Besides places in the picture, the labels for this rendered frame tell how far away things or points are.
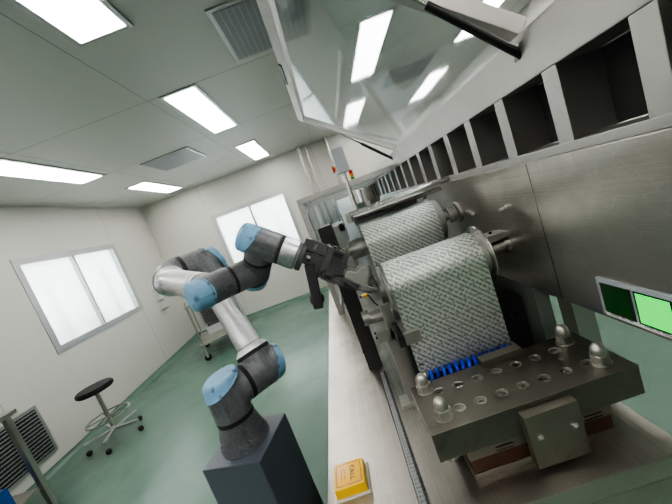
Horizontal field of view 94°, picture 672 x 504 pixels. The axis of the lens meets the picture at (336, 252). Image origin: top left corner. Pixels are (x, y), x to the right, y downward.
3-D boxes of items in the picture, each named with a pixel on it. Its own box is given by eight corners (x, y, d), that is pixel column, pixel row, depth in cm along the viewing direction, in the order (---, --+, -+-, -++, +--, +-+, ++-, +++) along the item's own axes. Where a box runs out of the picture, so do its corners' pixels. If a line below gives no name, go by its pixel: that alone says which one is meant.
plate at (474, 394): (417, 409, 75) (409, 387, 74) (578, 354, 74) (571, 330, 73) (440, 463, 59) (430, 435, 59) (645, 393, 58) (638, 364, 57)
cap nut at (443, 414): (432, 413, 64) (426, 394, 63) (449, 408, 64) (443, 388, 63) (439, 426, 60) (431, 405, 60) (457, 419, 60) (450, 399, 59)
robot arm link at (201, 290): (134, 269, 103) (186, 276, 68) (168, 257, 111) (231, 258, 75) (147, 301, 106) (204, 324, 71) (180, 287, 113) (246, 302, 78)
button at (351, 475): (337, 474, 74) (333, 465, 74) (365, 464, 74) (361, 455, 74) (338, 501, 67) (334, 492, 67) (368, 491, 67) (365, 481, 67)
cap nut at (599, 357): (584, 361, 63) (579, 341, 62) (602, 355, 63) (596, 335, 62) (600, 370, 59) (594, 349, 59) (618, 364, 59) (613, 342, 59)
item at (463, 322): (421, 376, 79) (397, 309, 76) (511, 345, 78) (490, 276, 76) (421, 377, 78) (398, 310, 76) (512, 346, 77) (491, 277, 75)
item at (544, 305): (390, 253, 302) (382, 229, 299) (393, 252, 302) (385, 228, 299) (555, 372, 81) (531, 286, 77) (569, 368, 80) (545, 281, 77)
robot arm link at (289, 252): (274, 266, 75) (280, 261, 83) (293, 273, 75) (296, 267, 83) (284, 237, 74) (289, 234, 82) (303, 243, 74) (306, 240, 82)
